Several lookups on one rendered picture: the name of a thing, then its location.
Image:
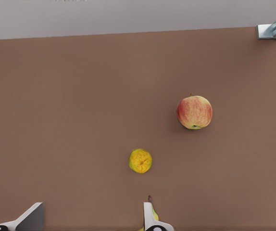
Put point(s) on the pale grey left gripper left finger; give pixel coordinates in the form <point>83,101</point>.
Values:
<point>31,218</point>

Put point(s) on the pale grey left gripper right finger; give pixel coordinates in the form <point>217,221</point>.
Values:
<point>150,220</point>

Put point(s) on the yellow green pear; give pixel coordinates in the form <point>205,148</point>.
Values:
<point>155,214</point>

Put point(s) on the small yellow orange fruit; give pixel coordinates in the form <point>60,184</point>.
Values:
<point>140,160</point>

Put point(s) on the red yellow apple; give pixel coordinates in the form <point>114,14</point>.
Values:
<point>194,112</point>

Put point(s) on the silver frame post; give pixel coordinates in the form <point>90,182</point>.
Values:
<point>273,30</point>

